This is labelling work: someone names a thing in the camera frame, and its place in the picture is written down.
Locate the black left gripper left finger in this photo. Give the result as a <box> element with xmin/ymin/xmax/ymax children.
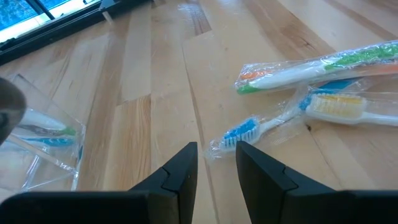
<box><xmin>0</xmin><ymin>141</ymin><xmax>199</xmax><ymax>224</ymax></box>

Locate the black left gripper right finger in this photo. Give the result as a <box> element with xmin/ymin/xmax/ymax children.
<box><xmin>235</xmin><ymin>140</ymin><xmax>398</xmax><ymax>224</ymax></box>

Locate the blue handle end toothbrush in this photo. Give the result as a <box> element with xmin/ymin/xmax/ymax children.
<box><xmin>203</xmin><ymin>77</ymin><xmax>361</xmax><ymax>160</ymax></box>

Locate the blue grip toothbrush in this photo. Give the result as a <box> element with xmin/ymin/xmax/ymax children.
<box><xmin>23</xmin><ymin>136</ymin><xmax>76</xmax><ymax>148</ymax></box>

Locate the mint bristle green grip toothbrush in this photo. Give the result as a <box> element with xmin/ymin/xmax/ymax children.
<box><xmin>17</xmin><ymin>123</ymin><xmax>78</xmax><ymax>137</ymax></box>

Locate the clear acrylic organizer box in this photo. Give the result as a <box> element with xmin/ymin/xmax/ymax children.
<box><xmin>0</xmin><ymin>73</ymin><xmax>87</xmax><ymax>192</ymax></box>

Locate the yellow bristle wrapped toothbrush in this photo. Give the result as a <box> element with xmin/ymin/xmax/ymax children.
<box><xmin>303</xmin><ymin>90</ymin><xmax>398</xmax><ymax>128</ymax></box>

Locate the green handle wrapped toothbrush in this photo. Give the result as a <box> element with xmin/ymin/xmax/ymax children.
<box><xmin>234</xmin><ymin>39</ymin><xmax>398</xmax><ymax>96</ymax></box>

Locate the black table edge frame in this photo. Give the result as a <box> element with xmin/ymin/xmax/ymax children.
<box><xmin>0</xmin><ymin>0</ymin><xmax>150</xmax><ymax>67</ymax></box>

